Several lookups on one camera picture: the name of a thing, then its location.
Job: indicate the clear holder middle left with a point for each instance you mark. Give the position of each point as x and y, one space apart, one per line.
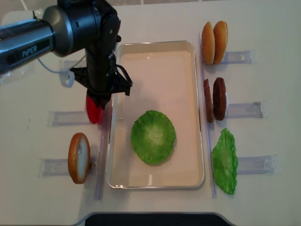
59 118

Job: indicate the green lettuce leaf standing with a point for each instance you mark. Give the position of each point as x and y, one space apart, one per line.
225 162

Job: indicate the golden bun half outer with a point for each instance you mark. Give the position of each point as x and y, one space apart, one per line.
221 40

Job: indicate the clear holder bottom right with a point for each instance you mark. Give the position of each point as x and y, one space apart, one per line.
267 164

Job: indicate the green lettuce leaf on tray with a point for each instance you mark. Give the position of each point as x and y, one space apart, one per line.
152 137

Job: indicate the white rectangular tray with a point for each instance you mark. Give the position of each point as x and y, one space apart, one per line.
164 79

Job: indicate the brown bun slice left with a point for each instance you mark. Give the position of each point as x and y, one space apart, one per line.
79 158

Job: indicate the brown meat patty inner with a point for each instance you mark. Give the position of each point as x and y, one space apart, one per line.
208 100

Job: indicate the clear holder top right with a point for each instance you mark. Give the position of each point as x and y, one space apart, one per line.
239 57

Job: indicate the clear holder bottom left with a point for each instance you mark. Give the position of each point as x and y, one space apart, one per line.
53 167

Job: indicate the black silver Piper robot arm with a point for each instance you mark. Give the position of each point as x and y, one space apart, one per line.
67 27

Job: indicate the clear holder middle right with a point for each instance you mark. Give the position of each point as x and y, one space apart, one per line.
248 110

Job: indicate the brown meat patty outer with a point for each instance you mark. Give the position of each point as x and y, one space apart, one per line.
219 99

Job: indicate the dark base at table edge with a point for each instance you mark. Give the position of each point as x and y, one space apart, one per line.
155 219

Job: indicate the brown meat patty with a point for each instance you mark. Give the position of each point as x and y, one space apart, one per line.
219 99
208 100

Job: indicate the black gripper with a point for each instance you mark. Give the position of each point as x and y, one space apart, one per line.
102 76

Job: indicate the golden bun half inner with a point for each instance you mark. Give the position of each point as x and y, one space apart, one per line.
208 44

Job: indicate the golden bun half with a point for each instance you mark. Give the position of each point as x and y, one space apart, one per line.
221 40
208 44

